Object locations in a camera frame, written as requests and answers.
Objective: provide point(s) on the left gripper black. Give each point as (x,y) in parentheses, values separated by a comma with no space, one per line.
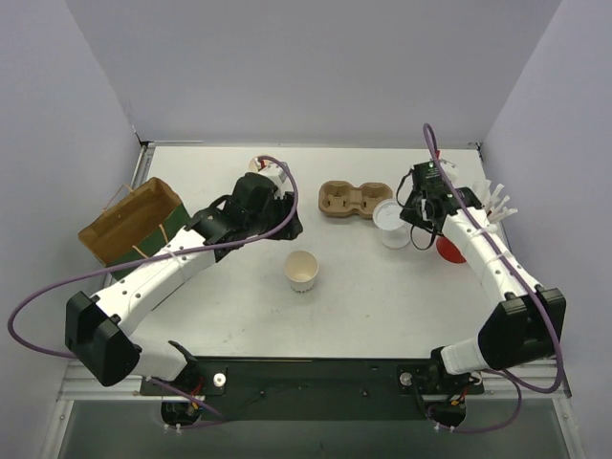
(285,220)

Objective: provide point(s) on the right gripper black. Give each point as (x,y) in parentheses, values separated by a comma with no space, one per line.
(413,208)

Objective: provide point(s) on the white plastic cup lid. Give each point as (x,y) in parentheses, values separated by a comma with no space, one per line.
(386,215)

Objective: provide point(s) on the white paper coffee cup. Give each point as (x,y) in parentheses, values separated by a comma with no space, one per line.
(301,269)

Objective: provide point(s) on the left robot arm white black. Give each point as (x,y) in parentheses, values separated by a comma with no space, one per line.
(98,327)

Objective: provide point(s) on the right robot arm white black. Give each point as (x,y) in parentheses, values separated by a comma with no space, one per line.
(526,320)

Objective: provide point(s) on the white plastic lid stack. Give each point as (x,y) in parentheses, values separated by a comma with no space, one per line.
(395,238)

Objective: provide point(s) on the red straw holder cup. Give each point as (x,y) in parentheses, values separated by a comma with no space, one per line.
(448,251)

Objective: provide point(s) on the white wrapped straws bundle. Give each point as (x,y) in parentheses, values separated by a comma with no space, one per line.
(495,205)

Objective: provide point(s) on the brown pulp cup carrier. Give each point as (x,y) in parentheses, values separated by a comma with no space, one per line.
(340,199)

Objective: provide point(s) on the brown green paper bag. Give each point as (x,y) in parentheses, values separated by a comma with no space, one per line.
(138,226)

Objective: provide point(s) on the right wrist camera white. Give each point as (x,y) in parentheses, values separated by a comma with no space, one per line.
(450,169)

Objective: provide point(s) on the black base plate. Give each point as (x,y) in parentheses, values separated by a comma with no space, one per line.
(312,405)

